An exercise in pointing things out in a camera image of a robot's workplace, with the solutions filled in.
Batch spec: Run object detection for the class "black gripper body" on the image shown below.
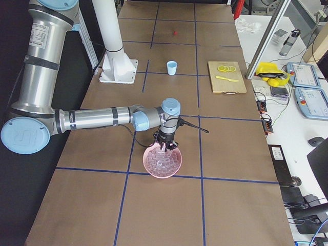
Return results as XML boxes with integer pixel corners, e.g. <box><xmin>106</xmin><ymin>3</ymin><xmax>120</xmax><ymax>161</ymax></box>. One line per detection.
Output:
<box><xmin>153</xmin><ymin>132</ymin><xmax>178</xmax><ymax>151</ymax></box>

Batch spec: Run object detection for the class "clear ice cubes pile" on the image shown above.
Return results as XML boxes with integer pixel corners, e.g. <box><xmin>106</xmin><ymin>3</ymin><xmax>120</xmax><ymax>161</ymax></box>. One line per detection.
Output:
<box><xmin>145</xmin><ymin>148</ymin><xmax>180</xmax><ymax>178</ymax></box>

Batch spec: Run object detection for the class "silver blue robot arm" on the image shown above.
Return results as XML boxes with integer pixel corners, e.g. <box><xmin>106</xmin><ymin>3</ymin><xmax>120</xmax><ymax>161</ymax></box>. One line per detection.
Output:
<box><xmin>1</xmin><ymin>1</ymin><xmax>180</xmax><ymax>154</ymax></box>

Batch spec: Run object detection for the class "light blue plastic cup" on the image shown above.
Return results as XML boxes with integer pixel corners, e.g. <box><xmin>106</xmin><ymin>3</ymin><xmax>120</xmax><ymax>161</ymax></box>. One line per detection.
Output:
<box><xmin>167</xmin><ymin>60</ymin><xmax>178</xmax><ymax>75</ymax></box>

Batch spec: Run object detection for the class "pink bowl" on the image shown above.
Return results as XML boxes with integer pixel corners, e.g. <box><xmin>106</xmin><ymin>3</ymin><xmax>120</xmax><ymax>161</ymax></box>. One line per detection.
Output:
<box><xmin>142</xmin><ymin>143</ymin><xmax>182</xmax><ymax>179</ymax></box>

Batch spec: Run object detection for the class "wooden cutting board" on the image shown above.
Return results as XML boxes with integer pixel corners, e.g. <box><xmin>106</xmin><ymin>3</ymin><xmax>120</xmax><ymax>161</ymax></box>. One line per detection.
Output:
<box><xmin>208</xmin><ymin>61</ymin><xmax>247</xmax><ymax>94</ymax></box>

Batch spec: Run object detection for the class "yellow plastic knife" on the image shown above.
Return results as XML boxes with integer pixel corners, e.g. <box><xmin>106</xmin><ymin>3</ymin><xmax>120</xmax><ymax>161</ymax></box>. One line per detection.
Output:
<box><xmin>215</xmin><ymin>75</ymin><xmax>239</xmax><ymax>82</ymax></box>

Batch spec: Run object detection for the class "crumpled plastic wrap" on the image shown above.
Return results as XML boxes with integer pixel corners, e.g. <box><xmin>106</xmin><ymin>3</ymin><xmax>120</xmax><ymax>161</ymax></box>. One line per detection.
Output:
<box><xmin>235</xmin><ymin>18</ymin><xmax>262</xmax><ymax>34</ymax></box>

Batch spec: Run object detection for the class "black computer mouse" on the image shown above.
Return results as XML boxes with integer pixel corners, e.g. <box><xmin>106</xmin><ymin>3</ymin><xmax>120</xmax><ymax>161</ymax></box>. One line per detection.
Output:
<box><xmin>307</xmin><ymin>137</ymin><xmax>325</xmax><ymax>147</ymax></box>

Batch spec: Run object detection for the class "teach pendant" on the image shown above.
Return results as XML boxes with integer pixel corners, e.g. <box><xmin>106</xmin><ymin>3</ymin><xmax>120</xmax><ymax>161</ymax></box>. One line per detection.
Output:
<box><xmin>286</xmin><ymin>62</ymin><xmax>321</xmax><ymax>89</ymax></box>
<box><xmin>294</xmin><ymin>87</ymin><xmax>328</xmax><ymax>120</ymax></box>

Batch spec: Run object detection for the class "water bottle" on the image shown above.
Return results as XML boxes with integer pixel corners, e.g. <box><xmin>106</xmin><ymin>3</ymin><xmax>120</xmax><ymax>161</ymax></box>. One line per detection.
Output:
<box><xmin>279</xmin><ymin>29</ymin><xmax>301</xmax><ymax>56</ymax></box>

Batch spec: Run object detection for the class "white pedestal column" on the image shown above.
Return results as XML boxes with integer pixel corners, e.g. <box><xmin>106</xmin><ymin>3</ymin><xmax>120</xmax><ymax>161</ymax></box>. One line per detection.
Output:
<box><xmin>92</xmin><ymin>0</ymin><xmax>138</xmax><ymax>84</ymax></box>

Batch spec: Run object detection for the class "aluminium frame post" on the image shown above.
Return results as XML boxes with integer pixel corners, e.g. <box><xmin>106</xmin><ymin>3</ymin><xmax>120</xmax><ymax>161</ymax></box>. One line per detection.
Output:
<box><xmin>245</xmin><ymin>0</ymin><xmax>291</xmax><ymax>79</ymax></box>

